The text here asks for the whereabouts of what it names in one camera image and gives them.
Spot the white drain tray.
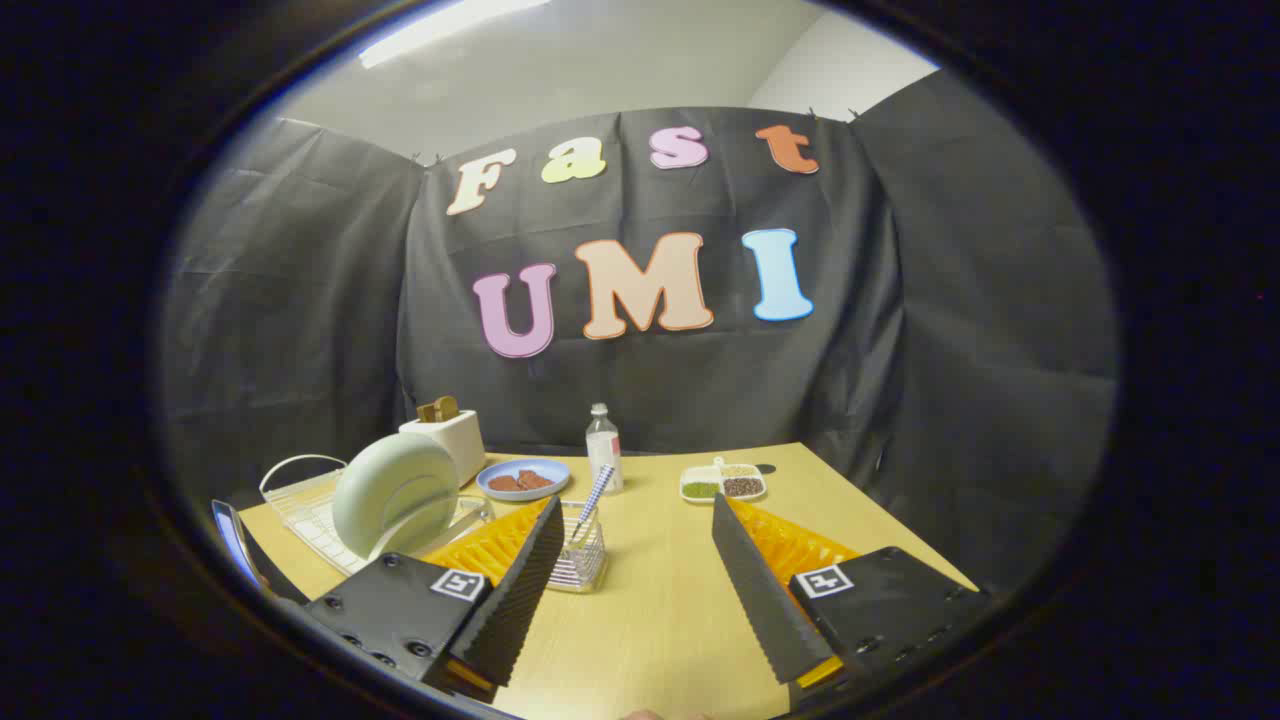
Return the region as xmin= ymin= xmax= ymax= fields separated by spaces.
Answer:
xmin=275 ymin=478 xmax=491 ymax=576

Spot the pale green plate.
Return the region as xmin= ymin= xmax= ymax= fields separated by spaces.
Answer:
xmin=332 ymin=432 xmax=461 ymax=561

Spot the white wire dish rack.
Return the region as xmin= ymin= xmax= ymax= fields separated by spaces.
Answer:
xmin=260 ymin=455 xmax=496 ymax=576

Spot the metal wire basket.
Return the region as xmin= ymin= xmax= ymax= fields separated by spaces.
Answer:
xmin=545 ymin=500 xmax=608 ymax=593

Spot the white divided tray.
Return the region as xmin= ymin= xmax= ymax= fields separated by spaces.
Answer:
xmin=680 ymin=457 xmax=768 ymax=503

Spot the white toaster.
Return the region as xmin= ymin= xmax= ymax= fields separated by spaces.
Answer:
xmin=399 ymin=410 xmax=487 ymax=488

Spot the blue checkered handle spoon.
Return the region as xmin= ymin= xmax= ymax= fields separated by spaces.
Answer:
xmin=573 ymin=463 xmax=616 ymax=546

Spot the blue plate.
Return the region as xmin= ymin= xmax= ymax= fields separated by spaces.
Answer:
xmin=476 ymin=458 xmax=571 ymax=502

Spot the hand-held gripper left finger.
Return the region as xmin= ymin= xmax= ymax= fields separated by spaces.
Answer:
xmin=300 ymin=495 xmax=566 ymax=701

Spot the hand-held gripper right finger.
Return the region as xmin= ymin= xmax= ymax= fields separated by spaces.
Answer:
xmin=712 ymin=493 xmax=996 ymax=701

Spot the black backdrop cloth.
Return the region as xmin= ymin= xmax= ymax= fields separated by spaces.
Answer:
xmin=160 ymin=70 xmax=1119 ymax=591

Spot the clear plastic bottle white label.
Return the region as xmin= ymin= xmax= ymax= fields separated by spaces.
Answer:
xmin=585 ymin=403 xmax=624 ymax=495

